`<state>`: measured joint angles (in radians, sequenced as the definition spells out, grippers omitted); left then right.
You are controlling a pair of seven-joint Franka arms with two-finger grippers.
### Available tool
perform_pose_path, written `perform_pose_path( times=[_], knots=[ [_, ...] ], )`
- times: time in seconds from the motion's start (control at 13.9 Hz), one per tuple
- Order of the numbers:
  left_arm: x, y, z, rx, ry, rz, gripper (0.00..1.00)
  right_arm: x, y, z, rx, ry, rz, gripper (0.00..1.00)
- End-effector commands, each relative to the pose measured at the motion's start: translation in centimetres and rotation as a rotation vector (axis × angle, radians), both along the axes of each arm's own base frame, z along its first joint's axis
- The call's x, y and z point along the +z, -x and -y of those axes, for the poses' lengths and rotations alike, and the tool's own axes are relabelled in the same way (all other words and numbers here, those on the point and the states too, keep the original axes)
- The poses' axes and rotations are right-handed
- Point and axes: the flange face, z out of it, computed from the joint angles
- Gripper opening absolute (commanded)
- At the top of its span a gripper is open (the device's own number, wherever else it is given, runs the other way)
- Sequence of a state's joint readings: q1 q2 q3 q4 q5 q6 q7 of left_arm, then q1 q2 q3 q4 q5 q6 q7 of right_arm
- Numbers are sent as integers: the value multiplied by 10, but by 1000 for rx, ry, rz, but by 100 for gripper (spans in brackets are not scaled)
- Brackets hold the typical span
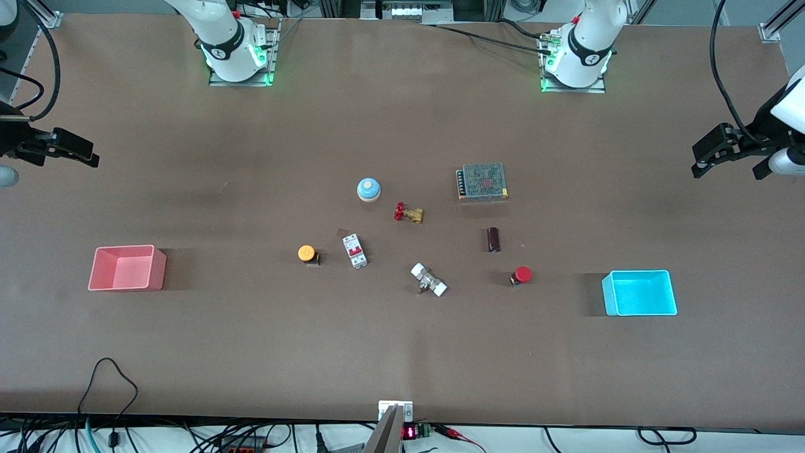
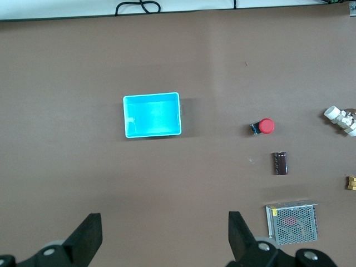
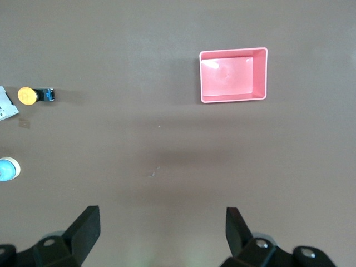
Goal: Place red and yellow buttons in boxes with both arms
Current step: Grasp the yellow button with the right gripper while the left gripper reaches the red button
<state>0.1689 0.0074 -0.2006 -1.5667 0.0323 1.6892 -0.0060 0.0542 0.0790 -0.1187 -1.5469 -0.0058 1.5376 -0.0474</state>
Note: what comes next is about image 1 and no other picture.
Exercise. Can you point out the metal fitting white caps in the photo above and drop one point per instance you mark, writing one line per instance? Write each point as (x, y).
(429, 280)

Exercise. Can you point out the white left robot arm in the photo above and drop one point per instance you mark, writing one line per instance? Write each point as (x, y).
(588, 44)

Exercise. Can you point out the dark brown cylinder capacitor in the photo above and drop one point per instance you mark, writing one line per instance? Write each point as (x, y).
(494, 240)

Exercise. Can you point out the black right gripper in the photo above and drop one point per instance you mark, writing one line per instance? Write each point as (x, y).
(14, 138)

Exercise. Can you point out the pink plastic box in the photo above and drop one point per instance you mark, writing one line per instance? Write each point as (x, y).
(126, 270)

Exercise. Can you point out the white bracket grey bar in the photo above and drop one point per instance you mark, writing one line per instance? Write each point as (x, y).
(388, 428)

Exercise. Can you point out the aluminium frame profile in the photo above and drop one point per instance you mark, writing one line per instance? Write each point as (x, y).
(45, 16)
(780, 22)

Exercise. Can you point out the blue dome button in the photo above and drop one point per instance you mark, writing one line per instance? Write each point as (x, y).
(369, 189)

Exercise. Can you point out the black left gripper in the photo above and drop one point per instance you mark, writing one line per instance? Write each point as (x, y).
(753, 145)

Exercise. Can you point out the perforated metal side rail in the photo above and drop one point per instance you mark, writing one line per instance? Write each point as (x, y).
(28, 63)

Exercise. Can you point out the red clip lead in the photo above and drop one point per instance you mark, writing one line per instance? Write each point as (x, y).
(459, 435)

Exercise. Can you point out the white red circuit breaker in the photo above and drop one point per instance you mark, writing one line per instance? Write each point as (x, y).
(355, 250)

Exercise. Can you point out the white device with sockets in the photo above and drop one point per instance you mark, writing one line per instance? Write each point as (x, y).
(415, 9)

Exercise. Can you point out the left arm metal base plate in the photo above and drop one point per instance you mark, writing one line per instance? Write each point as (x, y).
(575, 89)

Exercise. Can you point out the red LED display module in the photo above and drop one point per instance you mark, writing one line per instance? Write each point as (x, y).
(410, 431)

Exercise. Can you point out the black orange power strip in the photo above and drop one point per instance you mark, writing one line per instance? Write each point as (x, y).
(242, 445)

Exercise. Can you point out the cyan plastic box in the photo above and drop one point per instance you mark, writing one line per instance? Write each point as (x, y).
(641, 296)

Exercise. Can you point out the yellow push button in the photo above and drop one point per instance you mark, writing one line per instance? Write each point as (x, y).
(306, 253)

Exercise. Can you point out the metal mesh power supply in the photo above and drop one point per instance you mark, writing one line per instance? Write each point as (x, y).
(483, 181)

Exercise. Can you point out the red push button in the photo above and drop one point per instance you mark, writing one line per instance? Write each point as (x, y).
(522, 274)

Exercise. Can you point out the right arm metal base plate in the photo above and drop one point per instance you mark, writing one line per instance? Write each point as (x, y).
(274, 56)

